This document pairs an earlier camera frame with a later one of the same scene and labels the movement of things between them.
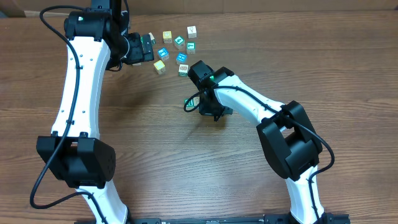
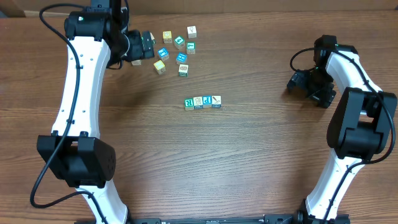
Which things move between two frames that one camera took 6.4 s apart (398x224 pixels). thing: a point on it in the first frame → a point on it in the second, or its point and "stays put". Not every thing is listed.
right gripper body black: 212,108 → 314,81
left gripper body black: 135,53 stays put
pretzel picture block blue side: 196,101 stays put
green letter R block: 190,104 stays put
